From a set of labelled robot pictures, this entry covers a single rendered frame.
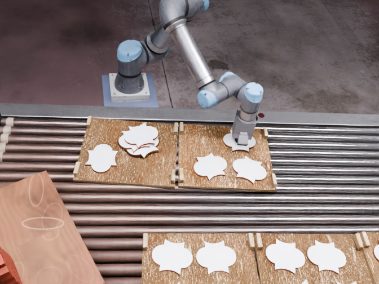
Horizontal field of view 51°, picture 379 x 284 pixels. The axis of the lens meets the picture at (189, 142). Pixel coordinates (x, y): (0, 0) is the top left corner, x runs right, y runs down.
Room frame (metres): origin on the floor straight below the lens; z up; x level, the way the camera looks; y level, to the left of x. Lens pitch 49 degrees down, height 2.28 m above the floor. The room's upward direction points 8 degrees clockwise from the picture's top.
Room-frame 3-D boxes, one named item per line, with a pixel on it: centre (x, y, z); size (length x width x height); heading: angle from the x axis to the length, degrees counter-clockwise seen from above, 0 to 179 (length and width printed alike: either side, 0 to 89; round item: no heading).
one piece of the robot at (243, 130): (1.21, -0.22, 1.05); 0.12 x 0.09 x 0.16; 3
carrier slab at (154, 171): (1.09, 0.25, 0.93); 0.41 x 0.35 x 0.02; 95
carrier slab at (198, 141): (1.14, -0.16, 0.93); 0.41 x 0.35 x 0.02; 97
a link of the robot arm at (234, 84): (1.29, -0.14, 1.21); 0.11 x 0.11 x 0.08; 48
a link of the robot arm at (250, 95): (1.24, -0.22, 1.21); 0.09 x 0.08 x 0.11; 48
